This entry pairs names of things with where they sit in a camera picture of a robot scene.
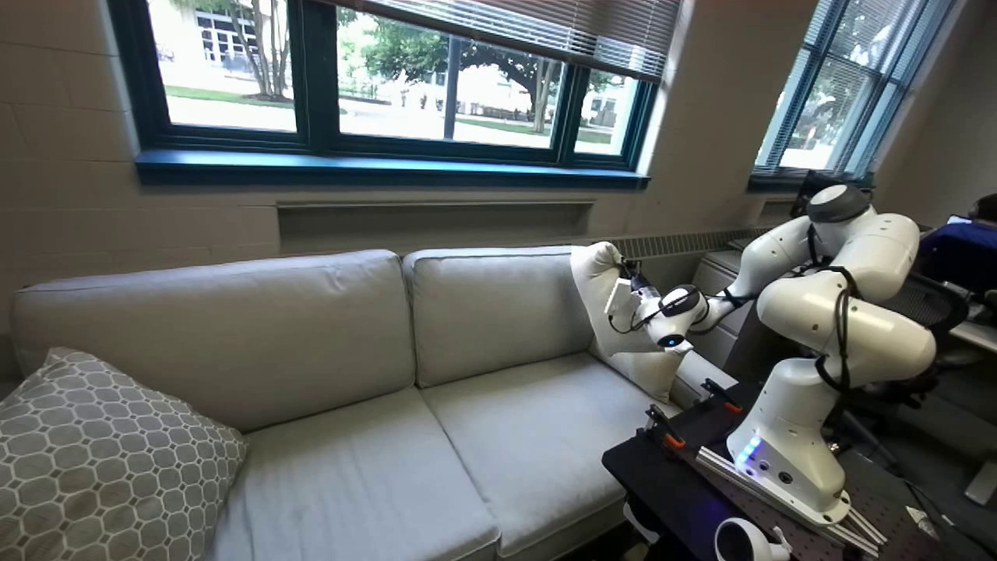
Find cream striped pillow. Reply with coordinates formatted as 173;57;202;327
605;344;698;409
567;241;640;358

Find wide blue frame window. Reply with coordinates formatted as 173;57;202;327
105;0;666;194

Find dark blue desk object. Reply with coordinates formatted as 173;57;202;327
918;211;997;296

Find black office chair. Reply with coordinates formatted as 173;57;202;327
891;272;975;411

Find white VR controller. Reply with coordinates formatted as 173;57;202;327
710;515;797;561

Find grey lattice pattern pillow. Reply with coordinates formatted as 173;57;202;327
0;344;254;561

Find grey fabric sofa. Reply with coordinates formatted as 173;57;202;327
10;242;743;561

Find narrow light blue window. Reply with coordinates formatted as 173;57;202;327
748;0;962;195

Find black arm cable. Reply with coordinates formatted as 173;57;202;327
797;221;863;400

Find orange black clamp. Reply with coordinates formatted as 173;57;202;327
646;401;698;454
698;373;750;416

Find wall heater vent grille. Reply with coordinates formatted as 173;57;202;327
610;228;754;261

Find grey drawer cabinet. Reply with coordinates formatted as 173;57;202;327
689;245;776;380

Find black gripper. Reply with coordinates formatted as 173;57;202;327
605;274;656;336

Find silver robot mounting plate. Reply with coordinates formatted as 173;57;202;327
691;441;891;557

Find black robot table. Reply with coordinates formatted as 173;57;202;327
602;377;997;561

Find grey window blinds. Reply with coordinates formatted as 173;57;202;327
331;0;689;80

